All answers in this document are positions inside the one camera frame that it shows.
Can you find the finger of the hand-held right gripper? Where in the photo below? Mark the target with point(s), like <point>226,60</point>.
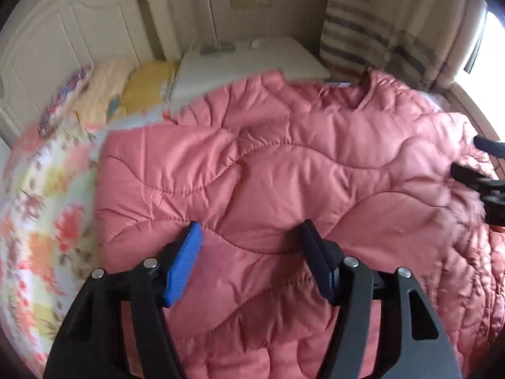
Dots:
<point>471,174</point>
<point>489,145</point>

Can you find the beige wall socket panel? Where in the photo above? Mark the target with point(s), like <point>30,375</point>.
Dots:
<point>251,0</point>

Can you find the floral bedsheet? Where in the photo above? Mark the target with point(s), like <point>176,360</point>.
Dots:
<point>43,221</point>

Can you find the floral patterned pillow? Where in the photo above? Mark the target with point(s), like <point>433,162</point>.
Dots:
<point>63,98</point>

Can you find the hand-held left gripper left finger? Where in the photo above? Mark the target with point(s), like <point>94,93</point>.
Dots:
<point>182,258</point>

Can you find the grey object on nightstand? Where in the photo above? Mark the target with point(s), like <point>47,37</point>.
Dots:
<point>217,48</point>

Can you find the window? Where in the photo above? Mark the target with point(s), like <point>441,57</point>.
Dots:
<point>489,59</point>

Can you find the peach pillow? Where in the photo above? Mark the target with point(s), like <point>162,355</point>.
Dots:
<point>100,90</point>

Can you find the striped curtain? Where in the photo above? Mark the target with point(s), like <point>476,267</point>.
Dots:
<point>378,31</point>

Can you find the small white object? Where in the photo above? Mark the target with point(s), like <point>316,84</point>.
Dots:
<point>259,43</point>

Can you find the pink quilted comforter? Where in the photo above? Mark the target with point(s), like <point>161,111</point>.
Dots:
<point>284,189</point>

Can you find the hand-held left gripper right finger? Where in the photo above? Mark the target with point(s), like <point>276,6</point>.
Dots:
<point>315,256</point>

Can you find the yellow pillow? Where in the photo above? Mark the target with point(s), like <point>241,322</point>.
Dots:
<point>146,87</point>

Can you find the white nightstand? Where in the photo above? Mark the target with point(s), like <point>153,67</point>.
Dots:
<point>244,67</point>

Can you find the white bed headboard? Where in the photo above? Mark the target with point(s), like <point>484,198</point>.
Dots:
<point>75,31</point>

